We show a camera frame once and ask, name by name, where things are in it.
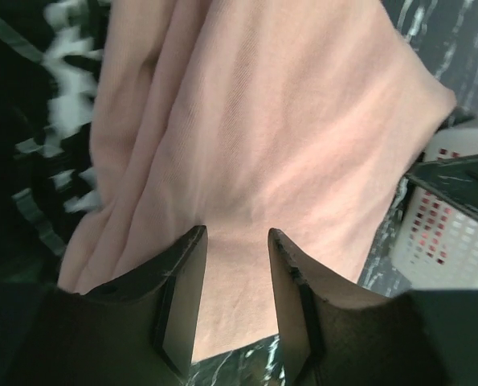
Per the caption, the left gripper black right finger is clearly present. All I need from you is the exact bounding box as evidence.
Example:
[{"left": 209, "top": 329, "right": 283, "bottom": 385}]
[{"left": 268, "top": 229, "right": 478, "bottom": 385}]

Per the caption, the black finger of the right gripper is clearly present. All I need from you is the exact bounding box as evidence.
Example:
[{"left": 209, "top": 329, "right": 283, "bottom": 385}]
[{"left": 405, "top": 154, "right": 478, "bottom": 222}]

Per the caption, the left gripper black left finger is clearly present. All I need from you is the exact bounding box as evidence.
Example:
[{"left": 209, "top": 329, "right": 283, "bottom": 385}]
[{"left": 0, "top": 226, "right": 207, "bottom": 386}]

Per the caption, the pink printed t shirt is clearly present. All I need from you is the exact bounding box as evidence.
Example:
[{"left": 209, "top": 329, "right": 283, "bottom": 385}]
[{"left": 59, "top": 1, "right": 456, "bottom": 361}]

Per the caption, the white plastic laundry basket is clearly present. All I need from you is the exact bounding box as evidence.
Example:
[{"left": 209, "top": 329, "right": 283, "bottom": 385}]
[{"left": 390, "top": 118, "right": 478, "bottom": 289}]

